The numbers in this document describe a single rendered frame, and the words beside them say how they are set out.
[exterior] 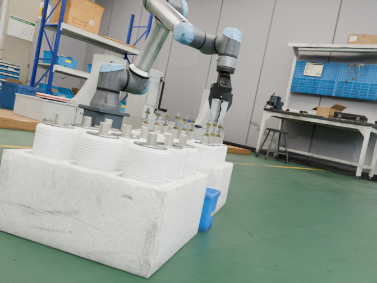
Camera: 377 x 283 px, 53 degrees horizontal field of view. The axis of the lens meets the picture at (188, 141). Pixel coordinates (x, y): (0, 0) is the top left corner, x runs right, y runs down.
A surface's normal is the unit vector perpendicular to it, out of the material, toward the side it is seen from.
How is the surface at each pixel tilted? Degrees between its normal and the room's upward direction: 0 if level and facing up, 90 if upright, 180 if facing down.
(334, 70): 90
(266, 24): 90
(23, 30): 90
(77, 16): 89
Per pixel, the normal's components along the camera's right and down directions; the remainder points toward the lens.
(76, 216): -0.27, 0.00
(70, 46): 0.75, 0.18
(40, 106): -0.64, -0.08
